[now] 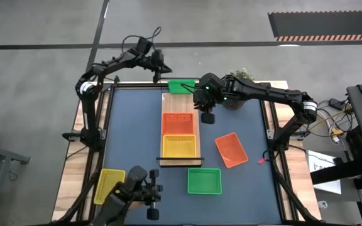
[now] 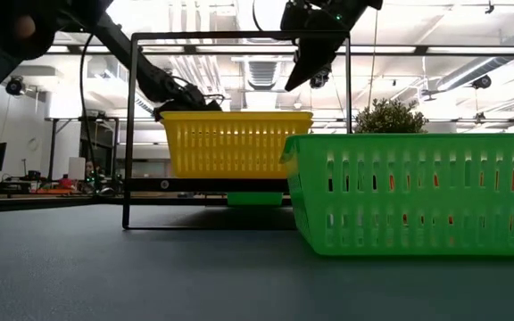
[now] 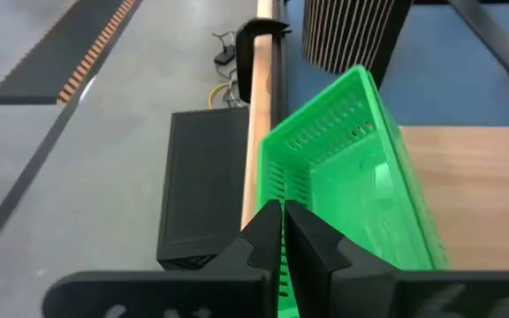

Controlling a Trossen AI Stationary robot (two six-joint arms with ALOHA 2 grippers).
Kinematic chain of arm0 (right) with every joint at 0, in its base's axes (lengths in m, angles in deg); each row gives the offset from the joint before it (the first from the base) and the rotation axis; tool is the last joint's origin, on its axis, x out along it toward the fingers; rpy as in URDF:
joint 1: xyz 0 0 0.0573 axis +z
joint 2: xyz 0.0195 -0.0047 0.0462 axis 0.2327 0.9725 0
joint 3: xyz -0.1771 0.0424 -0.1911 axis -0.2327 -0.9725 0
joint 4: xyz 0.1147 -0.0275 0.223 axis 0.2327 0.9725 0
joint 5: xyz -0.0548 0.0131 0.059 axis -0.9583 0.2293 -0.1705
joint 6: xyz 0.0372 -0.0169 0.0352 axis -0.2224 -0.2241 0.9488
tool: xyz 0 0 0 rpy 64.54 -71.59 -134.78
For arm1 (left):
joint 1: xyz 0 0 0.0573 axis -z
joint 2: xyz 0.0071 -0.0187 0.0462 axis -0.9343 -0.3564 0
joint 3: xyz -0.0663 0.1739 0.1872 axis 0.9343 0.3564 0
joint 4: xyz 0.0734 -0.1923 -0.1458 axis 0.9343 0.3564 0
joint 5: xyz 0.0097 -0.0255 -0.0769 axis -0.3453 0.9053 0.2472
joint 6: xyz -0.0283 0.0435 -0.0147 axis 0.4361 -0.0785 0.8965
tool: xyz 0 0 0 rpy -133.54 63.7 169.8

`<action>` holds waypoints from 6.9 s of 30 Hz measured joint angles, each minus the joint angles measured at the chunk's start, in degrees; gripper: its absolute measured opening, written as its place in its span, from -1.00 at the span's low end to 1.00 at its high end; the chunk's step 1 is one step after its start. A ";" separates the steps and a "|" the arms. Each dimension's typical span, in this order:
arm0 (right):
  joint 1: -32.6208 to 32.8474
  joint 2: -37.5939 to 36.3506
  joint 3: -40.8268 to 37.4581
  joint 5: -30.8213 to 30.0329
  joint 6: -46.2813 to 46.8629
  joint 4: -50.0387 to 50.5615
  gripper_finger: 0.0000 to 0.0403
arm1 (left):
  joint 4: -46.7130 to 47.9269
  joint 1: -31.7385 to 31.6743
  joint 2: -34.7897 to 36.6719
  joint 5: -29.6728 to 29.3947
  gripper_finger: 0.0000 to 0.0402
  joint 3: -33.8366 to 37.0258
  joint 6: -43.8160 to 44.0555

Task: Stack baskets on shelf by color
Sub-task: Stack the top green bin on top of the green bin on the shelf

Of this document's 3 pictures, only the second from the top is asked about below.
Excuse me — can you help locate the black metal rack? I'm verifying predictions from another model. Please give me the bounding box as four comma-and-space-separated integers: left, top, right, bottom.
45, 116, 120, 193

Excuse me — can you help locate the white box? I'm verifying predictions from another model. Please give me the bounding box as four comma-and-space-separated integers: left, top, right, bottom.
68, 156, 87, 181

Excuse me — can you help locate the green plastic slotted basket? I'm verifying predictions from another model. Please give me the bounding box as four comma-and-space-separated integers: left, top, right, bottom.
279, 133, 514, 258
227, 192, 284, 208

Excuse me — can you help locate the black metal rig frame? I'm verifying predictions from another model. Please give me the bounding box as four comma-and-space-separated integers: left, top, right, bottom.
0, 194, 294, 214

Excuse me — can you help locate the silver ceiling pipe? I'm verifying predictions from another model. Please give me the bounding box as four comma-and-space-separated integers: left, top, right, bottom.
435, 20, 514, 93

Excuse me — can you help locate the black ceiling spotlight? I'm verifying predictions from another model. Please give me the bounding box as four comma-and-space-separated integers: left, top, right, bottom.
4, 76, 26, 97
309, 64, 333, 89
470, 74, 493, 91

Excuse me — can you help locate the potted plant ribbed grey pot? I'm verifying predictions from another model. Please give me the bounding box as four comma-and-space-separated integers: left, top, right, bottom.
353, 98, 429, 136

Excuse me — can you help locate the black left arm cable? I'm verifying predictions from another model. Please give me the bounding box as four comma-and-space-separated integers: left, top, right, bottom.
78, 31, 97, 188

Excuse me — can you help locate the ceiling strip light rail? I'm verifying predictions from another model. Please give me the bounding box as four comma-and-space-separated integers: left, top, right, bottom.
0, 42, 514, 57

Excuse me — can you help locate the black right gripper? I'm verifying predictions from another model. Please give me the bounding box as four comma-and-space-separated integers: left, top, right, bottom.
280, 0, 345, 92

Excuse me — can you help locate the wooden shelf black metal frame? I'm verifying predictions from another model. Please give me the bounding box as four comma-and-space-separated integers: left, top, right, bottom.
121, 30, 352, 231

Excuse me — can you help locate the silver ventilation duct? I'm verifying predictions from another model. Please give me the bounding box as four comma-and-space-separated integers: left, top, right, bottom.
232, 0, 298, 117

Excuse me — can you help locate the person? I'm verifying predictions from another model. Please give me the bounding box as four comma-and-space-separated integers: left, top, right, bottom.
83, 160, 103, 191

